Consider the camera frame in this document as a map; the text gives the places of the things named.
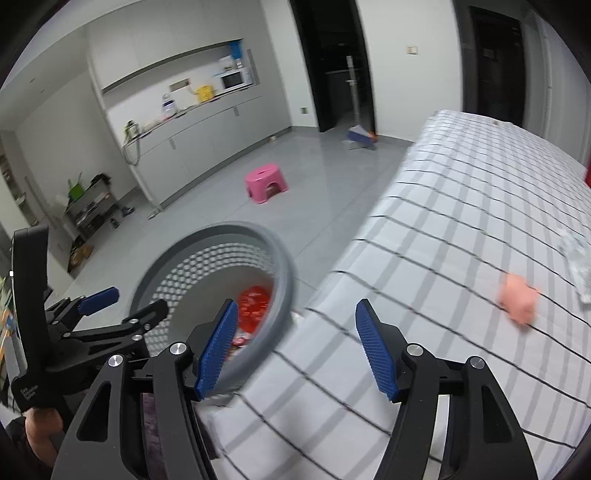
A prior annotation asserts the red plastic bag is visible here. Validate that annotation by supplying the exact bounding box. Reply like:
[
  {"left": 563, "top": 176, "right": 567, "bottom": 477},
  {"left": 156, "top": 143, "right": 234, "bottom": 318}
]
[{"left": 238, "top": 286, "right": 270, "bottom": 334}]

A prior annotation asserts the pink pig toy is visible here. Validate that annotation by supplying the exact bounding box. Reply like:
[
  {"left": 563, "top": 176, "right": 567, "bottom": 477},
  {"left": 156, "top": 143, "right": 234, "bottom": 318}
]
[{"left": 498, "top": 273, "right": 540, "bottom": 326}]

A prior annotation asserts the white teal snack wrapper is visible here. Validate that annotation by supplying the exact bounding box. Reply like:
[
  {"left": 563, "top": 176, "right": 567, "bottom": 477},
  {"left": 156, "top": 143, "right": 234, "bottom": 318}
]
[{"left": 558, "top": 229, "right": 591, "bottom": 305}]

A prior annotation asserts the person's left hand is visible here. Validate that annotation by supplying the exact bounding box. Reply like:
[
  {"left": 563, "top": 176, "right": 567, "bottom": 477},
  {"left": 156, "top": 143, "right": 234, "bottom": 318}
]
[{"left": 25, "top": 408, "right": 63, "bottom": 467}]

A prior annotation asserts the grey perforated laundry basket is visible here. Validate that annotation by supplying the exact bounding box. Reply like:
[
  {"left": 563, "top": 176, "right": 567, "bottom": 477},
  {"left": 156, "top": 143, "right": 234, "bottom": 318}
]
[{"left": 128, "top": 222, "right": 294, "bottom": 396}]

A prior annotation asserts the metal shoe rack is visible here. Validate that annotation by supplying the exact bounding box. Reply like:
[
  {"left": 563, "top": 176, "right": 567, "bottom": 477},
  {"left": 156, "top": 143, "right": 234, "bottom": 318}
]
[{"left": 65, "top": 174, "right": 119, "bottom": 240}]

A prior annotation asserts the checkered white tablecloth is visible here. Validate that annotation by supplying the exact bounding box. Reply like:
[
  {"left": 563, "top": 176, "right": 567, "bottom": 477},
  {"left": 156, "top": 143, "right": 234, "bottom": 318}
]
[{"left": 209, "top": 110, "right": 590, "bottom": 479}]

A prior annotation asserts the grey kitchen cabinet counter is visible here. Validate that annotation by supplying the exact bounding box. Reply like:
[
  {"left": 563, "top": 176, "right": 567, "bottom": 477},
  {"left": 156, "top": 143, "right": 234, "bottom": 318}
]
[{"left": 123, "top": 88, "right": 290, "bottom": 207}]

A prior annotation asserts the pink plastic stool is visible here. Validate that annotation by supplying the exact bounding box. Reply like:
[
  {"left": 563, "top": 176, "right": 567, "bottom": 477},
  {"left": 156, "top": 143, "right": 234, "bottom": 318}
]
[{"left": 245, "top": 163, "right": 288, "bottom": 204}]

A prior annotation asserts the clear jug on counter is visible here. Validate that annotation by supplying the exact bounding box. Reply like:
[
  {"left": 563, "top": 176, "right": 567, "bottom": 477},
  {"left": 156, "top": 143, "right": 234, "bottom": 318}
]
[{"left": 161, "top": 93, "right": 177, "bottom": 120}]

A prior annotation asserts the yellow box on counter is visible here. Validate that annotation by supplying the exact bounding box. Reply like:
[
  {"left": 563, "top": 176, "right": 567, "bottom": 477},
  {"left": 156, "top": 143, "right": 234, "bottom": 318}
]
[{"left": 197, "top": 85, "right": 215, "bottom": 103}]

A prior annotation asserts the white microwave oven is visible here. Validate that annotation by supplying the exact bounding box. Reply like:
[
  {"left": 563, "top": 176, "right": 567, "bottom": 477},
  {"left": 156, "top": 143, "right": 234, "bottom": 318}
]
[{"left": 217, "top": 67, "right": 252, "bottom": 92}]

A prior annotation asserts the red thermos bottle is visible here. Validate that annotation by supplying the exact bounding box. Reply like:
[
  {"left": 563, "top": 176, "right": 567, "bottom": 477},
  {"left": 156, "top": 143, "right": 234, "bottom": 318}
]
[{"left": 585, "top": 161, "right": 591, "bottom": 188}]

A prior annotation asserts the blue water dispenser bottle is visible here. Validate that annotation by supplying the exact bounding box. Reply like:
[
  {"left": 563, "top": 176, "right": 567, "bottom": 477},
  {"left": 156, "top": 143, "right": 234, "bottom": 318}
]
[{"left": 229, "top": 40, "right": 243, "bottom": 69}]

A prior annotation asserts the blue broom with handle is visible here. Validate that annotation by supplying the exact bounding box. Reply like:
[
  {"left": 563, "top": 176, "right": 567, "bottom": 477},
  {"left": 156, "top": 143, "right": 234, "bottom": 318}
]
[{"left": 345, "top": 55, "right": 377, "bottom": 151}]

